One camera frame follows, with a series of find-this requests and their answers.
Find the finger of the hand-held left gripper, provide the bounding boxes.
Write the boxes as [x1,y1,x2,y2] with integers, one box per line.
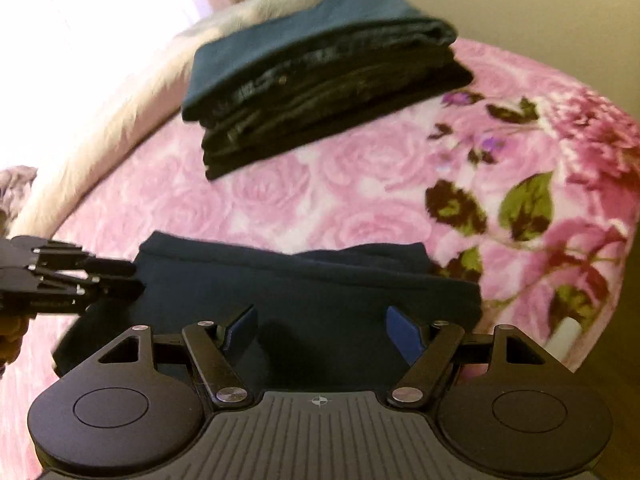
[31,271,147,312]
[31,241,139,279]

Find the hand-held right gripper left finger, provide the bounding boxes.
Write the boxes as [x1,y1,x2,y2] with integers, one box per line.
[97,304,259,406]

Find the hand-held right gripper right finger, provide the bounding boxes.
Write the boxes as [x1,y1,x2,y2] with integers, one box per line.
[386,305,549,406]

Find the navy pants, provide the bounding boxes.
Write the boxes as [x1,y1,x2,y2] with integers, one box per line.
[52,230,484,391]

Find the person's left hand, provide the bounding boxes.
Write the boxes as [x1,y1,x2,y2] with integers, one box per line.
[0,312,29,369]

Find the pink floral blanket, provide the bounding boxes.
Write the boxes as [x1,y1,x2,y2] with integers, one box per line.
[0,37,640,461]

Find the cream pillow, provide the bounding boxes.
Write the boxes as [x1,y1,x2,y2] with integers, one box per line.
[14,0,335,233]

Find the black folded garment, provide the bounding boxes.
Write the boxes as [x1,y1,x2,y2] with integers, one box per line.
[200,42,459,147]
[202,67,475,182]

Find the teal folded garment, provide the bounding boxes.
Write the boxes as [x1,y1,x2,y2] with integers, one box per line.
[181,0,459,122]

